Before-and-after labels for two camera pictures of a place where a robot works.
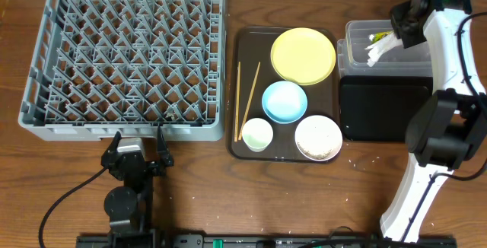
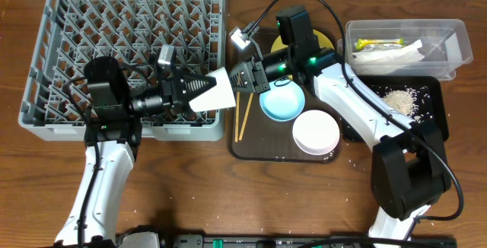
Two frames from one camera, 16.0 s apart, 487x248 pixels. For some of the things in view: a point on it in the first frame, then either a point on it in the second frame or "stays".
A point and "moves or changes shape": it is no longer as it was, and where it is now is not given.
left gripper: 136,166 to 173,92
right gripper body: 405,27 to 260,76
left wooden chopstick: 236,127 stays
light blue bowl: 284,102 stays
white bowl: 318,138 moves or changes shape
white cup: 257,134 to 219,96
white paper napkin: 381,46 to 407,53
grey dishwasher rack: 129,54 stays
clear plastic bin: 415,60 stays
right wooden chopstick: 249,101 stays
